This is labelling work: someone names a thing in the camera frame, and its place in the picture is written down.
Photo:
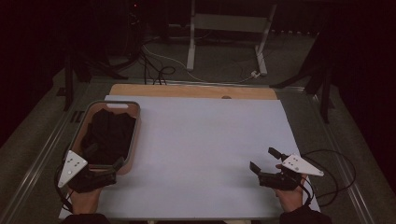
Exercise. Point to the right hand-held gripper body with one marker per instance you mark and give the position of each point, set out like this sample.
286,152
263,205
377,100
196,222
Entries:
299,165

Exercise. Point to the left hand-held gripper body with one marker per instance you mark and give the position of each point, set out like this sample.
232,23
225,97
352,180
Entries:
73,168

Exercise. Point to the black cloth garment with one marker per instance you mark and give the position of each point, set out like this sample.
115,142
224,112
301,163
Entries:
109,137

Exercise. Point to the pink plastic basket grey rim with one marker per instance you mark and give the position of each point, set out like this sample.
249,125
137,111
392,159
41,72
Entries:
93,109

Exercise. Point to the person's left hand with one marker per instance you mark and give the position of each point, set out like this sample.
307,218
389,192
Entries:
84,200

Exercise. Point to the person's right hand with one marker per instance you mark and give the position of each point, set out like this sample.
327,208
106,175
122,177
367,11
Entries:
291,199

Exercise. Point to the white table mat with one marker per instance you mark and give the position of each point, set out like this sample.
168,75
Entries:
202,140

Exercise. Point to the white plug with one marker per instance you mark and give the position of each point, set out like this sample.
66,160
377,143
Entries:
255,74

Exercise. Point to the dark equipment stand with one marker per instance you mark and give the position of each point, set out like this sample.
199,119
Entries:
134,25

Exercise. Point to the metal floor rail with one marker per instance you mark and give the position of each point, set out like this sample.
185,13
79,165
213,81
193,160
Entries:
45,154
280,87
350,186

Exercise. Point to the white metal stand frame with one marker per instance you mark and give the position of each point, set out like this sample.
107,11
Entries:
230,23

